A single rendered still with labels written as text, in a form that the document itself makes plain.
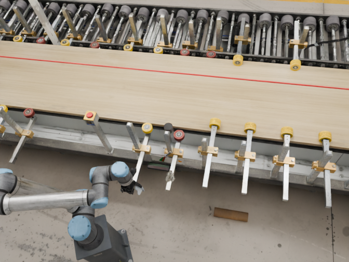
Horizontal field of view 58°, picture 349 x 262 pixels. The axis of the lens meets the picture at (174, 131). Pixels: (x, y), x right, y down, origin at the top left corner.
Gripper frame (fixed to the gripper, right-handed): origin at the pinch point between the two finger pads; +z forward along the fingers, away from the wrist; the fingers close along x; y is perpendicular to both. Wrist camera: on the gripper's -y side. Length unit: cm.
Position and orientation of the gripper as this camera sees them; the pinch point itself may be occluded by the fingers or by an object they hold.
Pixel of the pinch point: (133, 188)
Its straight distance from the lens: 213.4
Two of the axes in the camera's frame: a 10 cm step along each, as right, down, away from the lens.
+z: 0.9, 5.1, 8.5
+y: -2.1, 8.5, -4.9
